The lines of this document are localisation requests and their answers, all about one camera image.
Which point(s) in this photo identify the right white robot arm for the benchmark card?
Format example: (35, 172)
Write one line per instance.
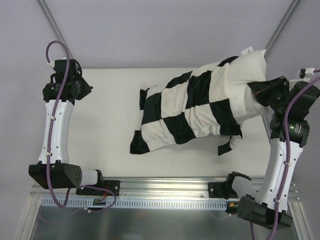
(290, 101)

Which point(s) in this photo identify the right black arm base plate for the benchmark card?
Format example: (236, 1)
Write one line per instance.
(220, 190)

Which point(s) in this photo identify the aluminium mounting rail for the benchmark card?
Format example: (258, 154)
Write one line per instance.
(169, 188)

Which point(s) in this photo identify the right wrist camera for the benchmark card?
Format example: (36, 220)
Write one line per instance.
(306, 74)

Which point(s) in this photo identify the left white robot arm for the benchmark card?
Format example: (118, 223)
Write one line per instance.
(53, 168)

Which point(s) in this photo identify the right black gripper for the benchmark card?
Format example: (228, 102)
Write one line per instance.
(279, 88)

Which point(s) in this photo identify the left aluminium frame post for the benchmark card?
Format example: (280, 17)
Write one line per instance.
(44, 8)

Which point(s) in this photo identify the white slotted cable duct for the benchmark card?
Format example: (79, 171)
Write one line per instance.
(127, 203)

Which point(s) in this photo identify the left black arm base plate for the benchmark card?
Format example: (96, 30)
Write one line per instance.
(111, 185)

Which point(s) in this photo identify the right aluminium frame post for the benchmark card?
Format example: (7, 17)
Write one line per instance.
(293, 6)

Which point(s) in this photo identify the black white checkered pillowcase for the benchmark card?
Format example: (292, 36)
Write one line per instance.
(193, 105)

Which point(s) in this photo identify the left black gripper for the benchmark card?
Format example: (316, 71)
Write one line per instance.
(83, 87)

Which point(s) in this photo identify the aluminium frame post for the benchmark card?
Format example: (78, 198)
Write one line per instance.
(44, 8)
(293, 6)

